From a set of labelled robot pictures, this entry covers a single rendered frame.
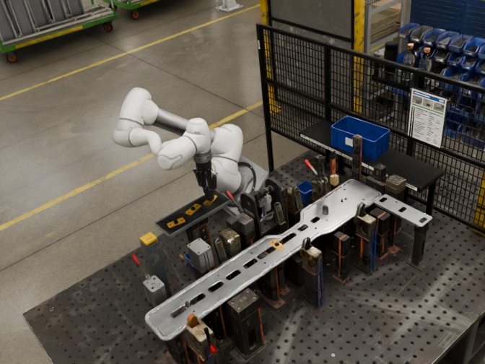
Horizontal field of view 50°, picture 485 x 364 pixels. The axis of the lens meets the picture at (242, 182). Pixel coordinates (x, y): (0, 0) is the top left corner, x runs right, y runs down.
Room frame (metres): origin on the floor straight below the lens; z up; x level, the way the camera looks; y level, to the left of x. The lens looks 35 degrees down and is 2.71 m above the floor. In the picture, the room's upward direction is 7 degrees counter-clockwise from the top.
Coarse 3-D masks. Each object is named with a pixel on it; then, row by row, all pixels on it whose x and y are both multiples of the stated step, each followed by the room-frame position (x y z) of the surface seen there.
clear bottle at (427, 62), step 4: (424, 48) 2.50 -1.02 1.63; (428, 48) 2.49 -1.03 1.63; (424, 52) 2.49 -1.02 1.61; (428, 52) 2.48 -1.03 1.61; (424, 56) 2.48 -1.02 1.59; (428, 56) 2.48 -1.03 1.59; (420, 60) 2.50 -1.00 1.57; (424, 60) 2.48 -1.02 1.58; (428, 60) 2.47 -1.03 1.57; (420, 64) 2.49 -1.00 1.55; (424, 64) 2.47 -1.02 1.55; (428, 64) 2.46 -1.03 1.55; (420, 68) 2.49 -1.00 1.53; (424, 68) 2.47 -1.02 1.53; (428, 68) 2.47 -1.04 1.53; (428, 80) 2.47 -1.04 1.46; (424, 84) 2.47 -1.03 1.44
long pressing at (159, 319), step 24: (336, 192) 2.21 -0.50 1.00; (360, 192) 2.18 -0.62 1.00; (312, 216) 2.04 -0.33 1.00; (336, 216) 2.01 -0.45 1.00; (264, 240) 1.90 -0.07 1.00; (312, 240) 1.86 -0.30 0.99; (240, 264) 1.75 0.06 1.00; (264, 264) 1.73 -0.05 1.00; (192, 288) 1.64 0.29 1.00; (240, 288) 1.61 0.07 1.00; (168, 312) 1.52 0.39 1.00; (192, 312) 1.50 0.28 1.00; (168, 336) 1.40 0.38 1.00
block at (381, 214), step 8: (376, 208) 2.06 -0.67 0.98; (376, 216) 2.00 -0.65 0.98; (384, 216) 1.99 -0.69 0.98; (376, 224) 1.99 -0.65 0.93; (384, 224) 1.96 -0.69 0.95; (384, 232) 1.97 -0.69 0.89; (376, 240) 1.99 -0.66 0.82; (384, 240) 1.99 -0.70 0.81; (376, 248) 1.98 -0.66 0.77; (384, 248) 1.98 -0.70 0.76; (376, 256) 1.98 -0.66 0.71; (384, 256) 1.97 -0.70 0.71
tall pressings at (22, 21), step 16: (0, 0) 7.93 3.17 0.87; (16, 0) 8.07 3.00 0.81; (32, 0) 8.41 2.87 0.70; (48, 0) 8.48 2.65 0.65; (64, 0) 8.84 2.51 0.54; (80, 0) 8.74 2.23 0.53; (0, 16) 7.91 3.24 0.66; (16, 16) 7.99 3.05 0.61; (32, 16) 8.30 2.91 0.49; (64, 16) 8.58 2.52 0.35; (0, 32) 7.80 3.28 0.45; (32, 32) 8.07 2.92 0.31
